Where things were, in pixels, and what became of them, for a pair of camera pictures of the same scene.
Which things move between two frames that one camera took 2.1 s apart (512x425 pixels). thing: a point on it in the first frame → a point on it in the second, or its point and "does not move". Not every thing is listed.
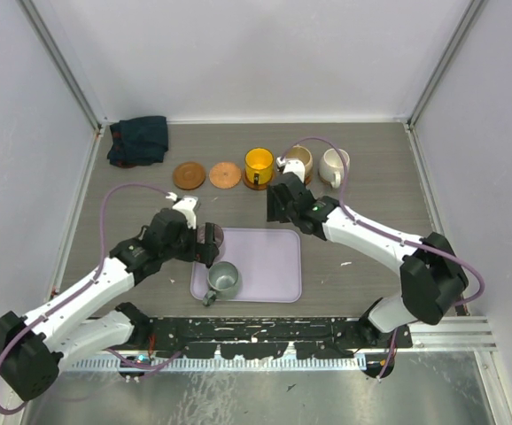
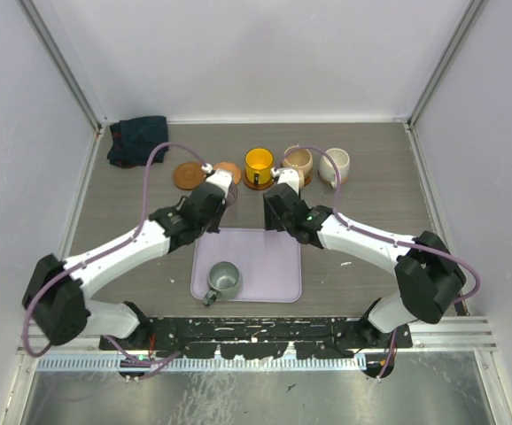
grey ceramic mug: [222, 278] does not move
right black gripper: [274, 212] → [271, 221]
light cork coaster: [225, 175] does not move
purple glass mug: [218, 235] → [232, 194]
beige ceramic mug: [301, 153] does not move
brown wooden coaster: [189, 175] does not move
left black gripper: [205, 252] → [213, 227]
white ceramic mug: [332, 166] does not move
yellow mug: [259, 166] does not move
